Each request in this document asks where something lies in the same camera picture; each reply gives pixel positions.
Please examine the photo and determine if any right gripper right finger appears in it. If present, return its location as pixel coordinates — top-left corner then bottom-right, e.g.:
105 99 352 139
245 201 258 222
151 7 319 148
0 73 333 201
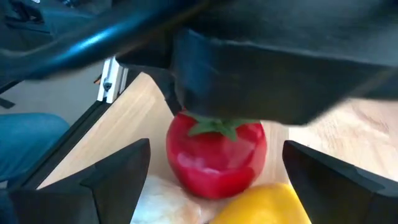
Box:
282 139 398 224

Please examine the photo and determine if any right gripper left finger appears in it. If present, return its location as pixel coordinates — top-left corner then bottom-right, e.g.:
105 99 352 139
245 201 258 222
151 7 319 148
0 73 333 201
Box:
0 138 152 224

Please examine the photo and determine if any yellow plastic lemon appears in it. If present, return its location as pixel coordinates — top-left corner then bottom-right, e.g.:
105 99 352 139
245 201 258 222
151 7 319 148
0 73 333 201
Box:
210 182 313 224

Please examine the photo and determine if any person's leg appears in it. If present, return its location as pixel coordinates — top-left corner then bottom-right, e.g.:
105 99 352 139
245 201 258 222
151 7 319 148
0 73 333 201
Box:
0 112 71 184

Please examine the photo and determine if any aluminium frame post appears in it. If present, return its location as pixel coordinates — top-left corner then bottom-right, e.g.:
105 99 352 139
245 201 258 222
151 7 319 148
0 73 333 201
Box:
96 57 129 104

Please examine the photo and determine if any black metal table frame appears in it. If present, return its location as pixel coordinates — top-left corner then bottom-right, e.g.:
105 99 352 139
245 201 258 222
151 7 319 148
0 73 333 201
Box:
6 68 144 189

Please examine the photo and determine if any red plastic tomato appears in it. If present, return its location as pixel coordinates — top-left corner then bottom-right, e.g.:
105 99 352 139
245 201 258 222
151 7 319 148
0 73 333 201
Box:
165 110 268 200

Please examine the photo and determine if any white plastic garlic bulb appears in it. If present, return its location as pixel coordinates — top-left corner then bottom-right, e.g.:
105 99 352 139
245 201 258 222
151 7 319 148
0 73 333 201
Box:
129 174 215 224

